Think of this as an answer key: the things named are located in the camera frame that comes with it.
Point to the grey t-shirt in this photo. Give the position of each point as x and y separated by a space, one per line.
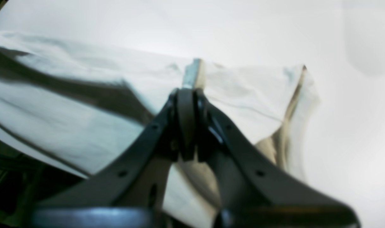
79 105

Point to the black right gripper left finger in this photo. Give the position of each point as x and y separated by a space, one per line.
128 193

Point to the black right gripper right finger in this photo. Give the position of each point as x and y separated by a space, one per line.
254 192

